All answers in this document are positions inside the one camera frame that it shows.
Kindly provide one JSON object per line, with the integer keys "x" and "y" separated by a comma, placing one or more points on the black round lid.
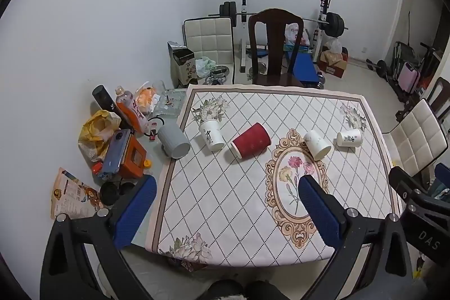
{"x": 107, "y": 194}

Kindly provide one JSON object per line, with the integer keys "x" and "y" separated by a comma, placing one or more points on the pink suitcase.
{"x": 410, "y": 78}

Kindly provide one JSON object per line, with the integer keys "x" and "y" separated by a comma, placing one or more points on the black barbell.
{"x": 334, "y": 25}

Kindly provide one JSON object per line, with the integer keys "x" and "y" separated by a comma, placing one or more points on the black thermos bottle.
{"x": 105, "y": 99}

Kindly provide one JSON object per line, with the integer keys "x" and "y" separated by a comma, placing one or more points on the yellow plastic bag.
{"x": 96, "y": 133}

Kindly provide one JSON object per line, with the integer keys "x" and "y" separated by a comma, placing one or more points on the folded black stroller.
{"x": 404, "y": 54}

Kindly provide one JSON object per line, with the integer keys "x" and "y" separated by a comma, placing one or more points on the pale green plastic bag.
{"x": 203, "y": 64}

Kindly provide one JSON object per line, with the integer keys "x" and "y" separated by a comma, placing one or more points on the floral diamond-pattern tablecloth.
{"x": 228, "y": 201}

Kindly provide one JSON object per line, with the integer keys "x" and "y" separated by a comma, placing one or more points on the clear plastic bag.
{"x": 333, "y": 46}

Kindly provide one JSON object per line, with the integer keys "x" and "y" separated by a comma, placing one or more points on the red lighter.
{"x": 153, "y": 133}

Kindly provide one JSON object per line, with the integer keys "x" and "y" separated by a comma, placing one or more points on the bag of oranges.
{"x": 146, "y": 98}

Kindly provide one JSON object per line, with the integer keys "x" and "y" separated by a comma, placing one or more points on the white red plastic bag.
{"x": 297, "y": 34}

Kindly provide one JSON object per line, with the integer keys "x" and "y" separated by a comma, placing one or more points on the small white printed paper cup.
{"x": 349, "y": 138}

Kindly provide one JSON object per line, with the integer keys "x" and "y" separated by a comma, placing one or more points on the black dumbbell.
{"x": 379, "y": 67}

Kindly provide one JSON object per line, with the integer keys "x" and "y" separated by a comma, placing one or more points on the brown tea box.
{"x": 183, "y": 69}

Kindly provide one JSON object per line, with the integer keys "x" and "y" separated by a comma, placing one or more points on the blue smartphone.
{"x": 115, "y": 152}

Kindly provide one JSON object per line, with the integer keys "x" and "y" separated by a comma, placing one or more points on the orange box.
{"x": 135, "y": 159}

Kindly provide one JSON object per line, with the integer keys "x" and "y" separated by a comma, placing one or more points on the snack packet with print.
{"x": 72, "y": 196}

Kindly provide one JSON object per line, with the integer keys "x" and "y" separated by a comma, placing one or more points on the orange drink bottle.
{"x": 133, "y": 114}

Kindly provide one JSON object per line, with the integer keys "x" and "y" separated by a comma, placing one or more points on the brown cardboard box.
{"x": 334, "y": 66}

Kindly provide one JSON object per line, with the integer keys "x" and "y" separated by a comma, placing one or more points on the tall white printed paper cup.
{"x": 211, "y": 135}

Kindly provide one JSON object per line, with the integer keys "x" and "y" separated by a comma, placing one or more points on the plain white paper cup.
{"x": 318, "y": 145}

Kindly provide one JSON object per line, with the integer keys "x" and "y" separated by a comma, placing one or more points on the white padded chair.
{"x": 418, "y": 138}
{"x": 207, "y": 40}

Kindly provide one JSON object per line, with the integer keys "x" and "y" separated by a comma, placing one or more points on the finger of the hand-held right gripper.
{"x": 400, "y": 178}
{"x": 443, "y": 173}

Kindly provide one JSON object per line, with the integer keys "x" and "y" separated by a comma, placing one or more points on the glass ashtray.
{"x": 168, "y": 103}

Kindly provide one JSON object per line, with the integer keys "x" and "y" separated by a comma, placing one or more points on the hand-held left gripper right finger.
{"x": 320, "y": 212}

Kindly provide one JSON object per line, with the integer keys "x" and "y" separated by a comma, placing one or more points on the metal pot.
{"x": 218, "y": 73}

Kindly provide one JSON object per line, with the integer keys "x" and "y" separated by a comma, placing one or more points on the white squat rack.
{"x": 243, "y": 22}

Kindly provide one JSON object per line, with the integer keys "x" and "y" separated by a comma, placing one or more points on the dark wooden chair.
{"x": 274, "y": 50}
{"x": 441, "y": 94}

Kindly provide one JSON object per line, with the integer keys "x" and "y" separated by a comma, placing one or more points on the blue weight bench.
{"x": 304, "y": 66}

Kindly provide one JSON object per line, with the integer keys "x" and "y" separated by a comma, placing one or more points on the grey ceramic mug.
{"x": 174, "y": 143}

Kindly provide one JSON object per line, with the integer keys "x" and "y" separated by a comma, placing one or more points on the clear drink bottle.
{"x": 123, "y": 96}

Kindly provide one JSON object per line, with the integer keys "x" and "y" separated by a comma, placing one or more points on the red paper cup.
{"x": 251, "y": 144}

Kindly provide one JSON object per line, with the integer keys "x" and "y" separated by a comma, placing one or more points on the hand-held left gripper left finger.
{"x": 135, "y": 212}

